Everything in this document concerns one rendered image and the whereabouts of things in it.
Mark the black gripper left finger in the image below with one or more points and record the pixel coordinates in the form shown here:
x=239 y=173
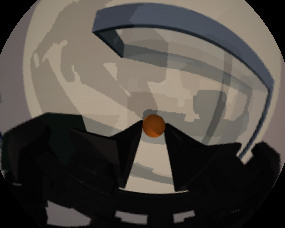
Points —
x=119 y=149

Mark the low clear glass wall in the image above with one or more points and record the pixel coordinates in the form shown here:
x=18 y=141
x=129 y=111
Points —
x=178 y=47

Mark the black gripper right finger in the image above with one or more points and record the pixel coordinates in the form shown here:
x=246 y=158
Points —
x=188 y=158

